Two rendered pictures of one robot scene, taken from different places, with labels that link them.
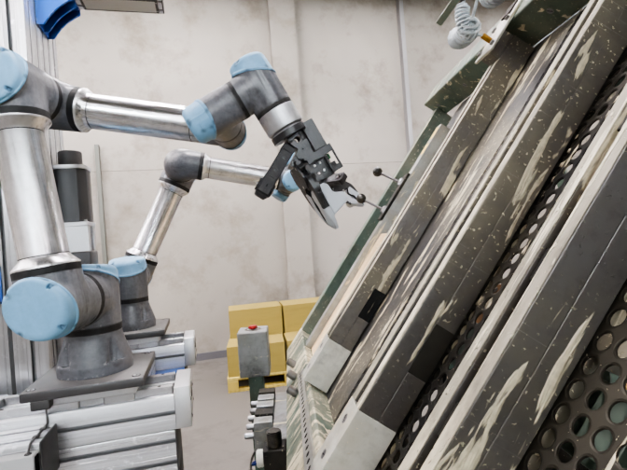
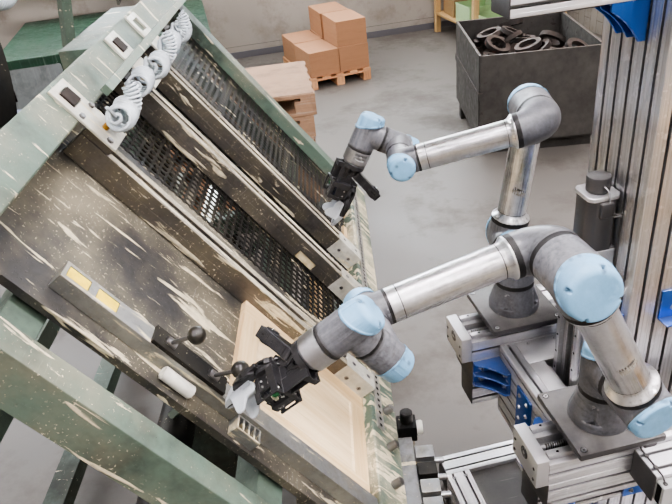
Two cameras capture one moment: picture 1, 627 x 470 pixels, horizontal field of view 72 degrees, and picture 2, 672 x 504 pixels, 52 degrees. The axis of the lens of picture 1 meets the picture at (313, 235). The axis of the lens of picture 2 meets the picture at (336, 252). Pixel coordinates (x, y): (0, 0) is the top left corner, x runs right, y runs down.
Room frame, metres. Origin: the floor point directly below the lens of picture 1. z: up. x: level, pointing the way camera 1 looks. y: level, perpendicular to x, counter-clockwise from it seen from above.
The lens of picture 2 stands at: (2.70, 0.13, 2.33)
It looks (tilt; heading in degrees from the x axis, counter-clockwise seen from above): 31 degrees down; 185
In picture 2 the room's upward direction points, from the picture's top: 6 degrees counter-clockwise
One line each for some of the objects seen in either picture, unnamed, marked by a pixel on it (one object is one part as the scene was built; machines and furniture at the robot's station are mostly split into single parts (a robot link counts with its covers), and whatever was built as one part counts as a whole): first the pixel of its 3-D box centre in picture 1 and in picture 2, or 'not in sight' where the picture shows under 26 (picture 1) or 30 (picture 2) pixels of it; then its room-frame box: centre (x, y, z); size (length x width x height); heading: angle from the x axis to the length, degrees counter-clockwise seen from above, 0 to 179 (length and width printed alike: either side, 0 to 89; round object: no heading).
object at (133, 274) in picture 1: (128, 276); (608, 364); (1.44, 0.62, 1.20); 0.13 x 0.12 x 0.14; 15
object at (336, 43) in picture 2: not in sight; (322, 43); (-5.19, -0.49, 0.33); 1.15 x 0.80 x 0.66; 16
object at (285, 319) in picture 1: (284, 339); not in sight; (4.16, 0.36, 0.32); 1.13 x 0.78 x 0.65; 105
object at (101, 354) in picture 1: (94, 346); (514, 290); (0.96, 0.50, 1.09); 0.15 x 0.15 x 0.10
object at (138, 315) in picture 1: (131, 311); (601, 398); (1.43, 0.62, 1.09); 0.15 x 0.15 x 0.10
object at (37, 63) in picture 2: not in sight; (118, 64); (-4.76, -2.73, 0.41); 2.08 x 1.92 x 0.82; 104
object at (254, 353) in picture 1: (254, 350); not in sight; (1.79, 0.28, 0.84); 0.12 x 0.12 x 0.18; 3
